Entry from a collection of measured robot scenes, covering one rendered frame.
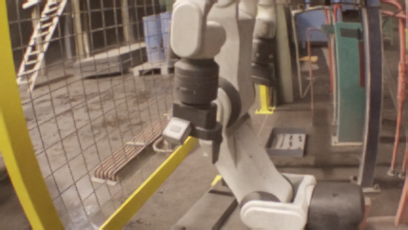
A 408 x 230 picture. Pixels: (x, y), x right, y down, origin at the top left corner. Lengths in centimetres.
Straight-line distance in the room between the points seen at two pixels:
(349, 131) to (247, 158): 124
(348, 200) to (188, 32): 61
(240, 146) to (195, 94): 29
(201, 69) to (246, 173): 39
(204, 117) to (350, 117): 144
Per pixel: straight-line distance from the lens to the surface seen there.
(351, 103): 193
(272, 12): 105
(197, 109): 62
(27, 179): 53
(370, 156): 146
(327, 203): 86
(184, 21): 56
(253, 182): 88
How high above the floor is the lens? 84
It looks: 18 degrees down
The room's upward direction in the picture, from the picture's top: 7 degrees counter-clockwise
